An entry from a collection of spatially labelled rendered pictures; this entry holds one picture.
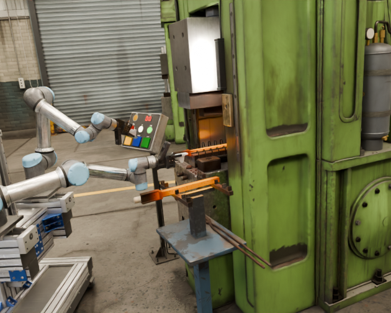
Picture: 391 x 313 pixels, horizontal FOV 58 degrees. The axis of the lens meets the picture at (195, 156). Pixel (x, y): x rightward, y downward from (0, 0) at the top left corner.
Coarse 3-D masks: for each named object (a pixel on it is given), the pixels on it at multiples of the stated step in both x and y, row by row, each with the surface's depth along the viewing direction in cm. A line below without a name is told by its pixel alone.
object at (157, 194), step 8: (216, 176) 173; (184, 184) 165; (192, 184) 165; (200, 184) 167; (208, 184) 169; (152, 192) 156; (160, 192) 156; (168, 192) 159; (144, 200) 155; (152, 200) 157
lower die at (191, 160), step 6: (210, 150) 220; (216, 150) 219; (222, 150) 218; (186, 156) 224; (192, 156) 214; (198, 156) 212; (204, 156) 214; (186, 162) 226; (192, 162) 215; (222, 162) 220
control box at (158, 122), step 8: (136, 112) 268; (136, 120) 265; (144, 120) 259; (152, 120) 254; (160, 120) 250; (136, 128) 263; (144, 128) 257; (152, 128) 251; (160, 128) 251; (144, 136) 254; (152, 136) 249; (160, 136) 251; (152, 144) 247; (160, 144) 252; (152, 152) 251
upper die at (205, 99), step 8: (184, 96) 209; (192, 96) 203; (200, 96) 205; (208, 96) 207; (216, 96) 209; (184, 104) 211; (192, 104) 204; (200, 104) 206; (208, 104) 208; (216, 104) 210
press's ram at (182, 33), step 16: (176, 32) 203; (192, 32) 190; (208, 32) 193; (176, 48) 208; (192, 48) 192; (208, 48) 195; (176, 64) 212; (192, 64) 194; (208, 64) 197; (176, 80) 217; (192, 80) 195; (208, 80) 199
